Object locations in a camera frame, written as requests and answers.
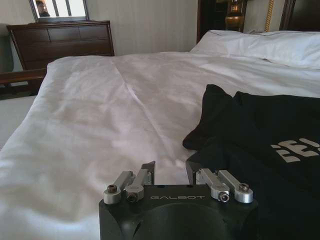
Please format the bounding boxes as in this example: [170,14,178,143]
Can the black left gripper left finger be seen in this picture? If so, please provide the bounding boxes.
[103,160,156,206]

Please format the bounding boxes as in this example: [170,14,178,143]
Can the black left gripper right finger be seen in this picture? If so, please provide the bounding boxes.
[185,159,254,204]

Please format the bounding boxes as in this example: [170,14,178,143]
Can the black t-shirt with pale print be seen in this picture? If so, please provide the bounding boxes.
[182,84,320,240]

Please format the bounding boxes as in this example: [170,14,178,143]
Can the white duvet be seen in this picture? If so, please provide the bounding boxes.
[0,51,320,240]

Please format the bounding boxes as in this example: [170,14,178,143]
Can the white pillow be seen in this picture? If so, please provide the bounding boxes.
[189,29,320,66]

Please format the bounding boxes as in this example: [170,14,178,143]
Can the dark wooden dresser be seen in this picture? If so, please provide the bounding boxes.
[6,20,116,73]

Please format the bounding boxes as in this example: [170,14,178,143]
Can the brass bedside lamp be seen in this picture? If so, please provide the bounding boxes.
[216,0,248,33]

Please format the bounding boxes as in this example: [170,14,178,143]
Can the dark wooden headboard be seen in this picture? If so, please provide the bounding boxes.
[279,0,320,33]

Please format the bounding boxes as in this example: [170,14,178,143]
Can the framed mirror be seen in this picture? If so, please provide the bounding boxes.
[27,0,90,24]

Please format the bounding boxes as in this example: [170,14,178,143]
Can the twisted gold rope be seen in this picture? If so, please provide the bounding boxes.
[266,0,273,33]

